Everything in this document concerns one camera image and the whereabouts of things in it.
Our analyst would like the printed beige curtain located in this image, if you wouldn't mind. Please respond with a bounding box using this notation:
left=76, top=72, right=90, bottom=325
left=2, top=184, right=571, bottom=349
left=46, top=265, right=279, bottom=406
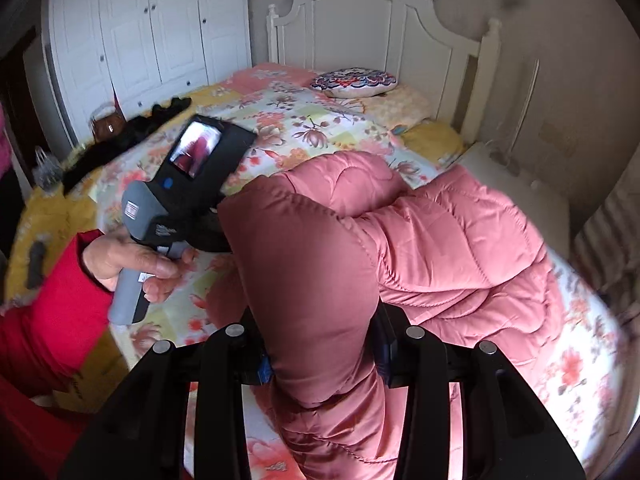
left=572, top=170, right=640, bottom=306

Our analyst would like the floral blanket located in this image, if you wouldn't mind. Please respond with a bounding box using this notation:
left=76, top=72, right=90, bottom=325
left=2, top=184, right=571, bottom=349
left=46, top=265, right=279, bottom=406
left=95, top=62, right=631, bottom=480

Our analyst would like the pink quilted jacket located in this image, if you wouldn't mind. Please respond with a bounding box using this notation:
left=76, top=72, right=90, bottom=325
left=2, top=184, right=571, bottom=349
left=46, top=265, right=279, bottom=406
left=217, top=150, right=566, bottom=480

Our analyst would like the beige pillow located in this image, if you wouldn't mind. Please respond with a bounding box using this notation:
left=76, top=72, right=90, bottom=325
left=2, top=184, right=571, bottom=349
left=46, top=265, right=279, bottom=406
left=360, top=85, right=433, bottom=128

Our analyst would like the black cloth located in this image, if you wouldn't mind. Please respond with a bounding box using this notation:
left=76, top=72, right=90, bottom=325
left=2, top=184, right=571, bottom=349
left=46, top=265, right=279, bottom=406
left=62, top=95, right=193, bottom=193

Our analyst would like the white bed headboard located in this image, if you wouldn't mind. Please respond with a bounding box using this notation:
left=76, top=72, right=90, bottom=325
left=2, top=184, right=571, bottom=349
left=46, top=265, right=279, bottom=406
left=267, top=0, right=502, bottom=141

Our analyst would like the white nightstand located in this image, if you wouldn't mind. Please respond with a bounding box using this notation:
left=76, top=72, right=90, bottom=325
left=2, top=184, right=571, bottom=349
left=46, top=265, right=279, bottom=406
left=457, top=142, right=571, bottom=256

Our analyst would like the white wardrobe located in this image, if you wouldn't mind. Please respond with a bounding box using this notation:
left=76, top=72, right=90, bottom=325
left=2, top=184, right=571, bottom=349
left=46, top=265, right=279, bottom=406
left=42, top=0, right=253, bottom=146

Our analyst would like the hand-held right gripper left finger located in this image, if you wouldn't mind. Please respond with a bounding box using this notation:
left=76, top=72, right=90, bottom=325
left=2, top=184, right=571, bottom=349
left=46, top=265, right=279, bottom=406
left=60, top=307, right=273, bottom=480

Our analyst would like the yellow pillow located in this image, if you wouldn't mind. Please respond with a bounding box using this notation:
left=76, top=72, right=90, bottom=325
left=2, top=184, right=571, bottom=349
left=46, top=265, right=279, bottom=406
left=400, top=120, right=466, bottom=168

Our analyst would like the yellow printed bedsheet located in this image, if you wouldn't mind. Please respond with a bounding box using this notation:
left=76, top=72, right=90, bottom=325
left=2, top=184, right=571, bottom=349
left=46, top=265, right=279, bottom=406
left=10, top=85, right=131, bottom=411

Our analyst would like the person's red jacket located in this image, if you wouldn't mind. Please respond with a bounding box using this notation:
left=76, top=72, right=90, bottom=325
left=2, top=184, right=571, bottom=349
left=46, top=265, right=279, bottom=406
left=0, top=375, right=101, bottom=480

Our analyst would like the brown round object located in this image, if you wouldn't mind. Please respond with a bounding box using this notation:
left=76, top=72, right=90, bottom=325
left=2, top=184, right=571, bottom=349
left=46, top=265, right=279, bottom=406
left=90, top=102, right=126, bottom=143

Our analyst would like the clear plastic object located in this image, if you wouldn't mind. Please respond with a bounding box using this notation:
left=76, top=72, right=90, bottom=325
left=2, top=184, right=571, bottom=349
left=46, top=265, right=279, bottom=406
left=32, top=147, right=63, bottom=193

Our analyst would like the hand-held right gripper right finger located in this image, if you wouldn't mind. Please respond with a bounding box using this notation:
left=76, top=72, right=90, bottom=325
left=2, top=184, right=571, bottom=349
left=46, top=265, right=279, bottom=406
left=372, top=305, right=586, bottom=480

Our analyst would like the white lamp pole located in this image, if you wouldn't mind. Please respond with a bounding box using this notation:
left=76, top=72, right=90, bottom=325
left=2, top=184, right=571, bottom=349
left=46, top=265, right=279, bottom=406
left=510, top=59, right=541, bottom=161

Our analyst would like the round patterned cushion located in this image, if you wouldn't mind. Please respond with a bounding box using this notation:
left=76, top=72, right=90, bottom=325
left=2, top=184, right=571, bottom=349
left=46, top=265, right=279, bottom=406
left=310, top=68, right=398, bottom=99

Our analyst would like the person's left hand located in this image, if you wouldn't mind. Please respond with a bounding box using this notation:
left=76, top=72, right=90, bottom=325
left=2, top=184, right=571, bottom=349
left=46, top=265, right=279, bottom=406
left=82, top=232, right=198, bottom=306

